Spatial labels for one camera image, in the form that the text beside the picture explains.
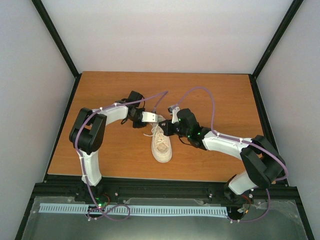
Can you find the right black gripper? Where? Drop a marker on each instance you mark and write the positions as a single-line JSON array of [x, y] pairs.
[[167, 130]]

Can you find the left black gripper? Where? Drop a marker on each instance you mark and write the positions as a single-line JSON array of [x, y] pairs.
[[136, 125]]

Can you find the white shoelace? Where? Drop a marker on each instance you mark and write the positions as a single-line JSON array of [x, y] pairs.
[[157, 135]]

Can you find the white sneaker shoe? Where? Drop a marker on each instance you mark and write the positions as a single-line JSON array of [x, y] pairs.
[[162, 154]]

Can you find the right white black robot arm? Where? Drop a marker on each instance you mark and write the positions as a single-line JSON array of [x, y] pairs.
[[262, 163]]

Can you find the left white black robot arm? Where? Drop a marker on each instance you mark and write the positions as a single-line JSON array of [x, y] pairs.
[[88, 131]]

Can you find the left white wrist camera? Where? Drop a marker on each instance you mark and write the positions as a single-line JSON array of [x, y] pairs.
[[149, 117]]

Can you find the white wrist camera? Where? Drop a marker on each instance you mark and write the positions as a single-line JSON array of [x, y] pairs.
[[173, 111], [149, 117]]

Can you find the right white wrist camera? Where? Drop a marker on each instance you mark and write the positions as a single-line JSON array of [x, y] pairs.
[[173, 111]]

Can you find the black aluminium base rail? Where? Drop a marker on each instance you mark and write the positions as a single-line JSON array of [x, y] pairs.
[[118, 189]]

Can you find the left black frame post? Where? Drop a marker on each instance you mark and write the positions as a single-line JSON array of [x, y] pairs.
[[50, 26]]

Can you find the black frame post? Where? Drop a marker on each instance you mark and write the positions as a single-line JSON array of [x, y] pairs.
[[281, 29], [50, 26]]

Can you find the light blue slotted cable duct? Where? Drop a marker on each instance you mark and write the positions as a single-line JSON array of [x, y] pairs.
[[135, 210]]

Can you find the right black frame post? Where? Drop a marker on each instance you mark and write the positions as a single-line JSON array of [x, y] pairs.
[[281, 29]]

